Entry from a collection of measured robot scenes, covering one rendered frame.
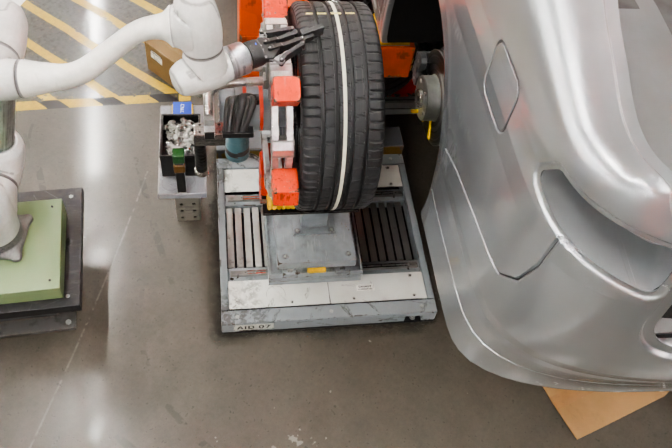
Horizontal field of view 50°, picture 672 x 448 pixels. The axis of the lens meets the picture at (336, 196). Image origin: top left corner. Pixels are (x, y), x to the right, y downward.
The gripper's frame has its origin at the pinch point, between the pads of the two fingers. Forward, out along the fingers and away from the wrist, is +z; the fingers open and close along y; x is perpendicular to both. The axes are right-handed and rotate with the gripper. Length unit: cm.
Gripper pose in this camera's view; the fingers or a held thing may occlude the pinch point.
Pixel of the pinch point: (311, 32)
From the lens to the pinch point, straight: 206.0
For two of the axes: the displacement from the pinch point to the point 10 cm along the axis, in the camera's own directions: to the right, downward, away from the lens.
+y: 5.2, 7.6, -4.0
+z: 8.5, -3.9, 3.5
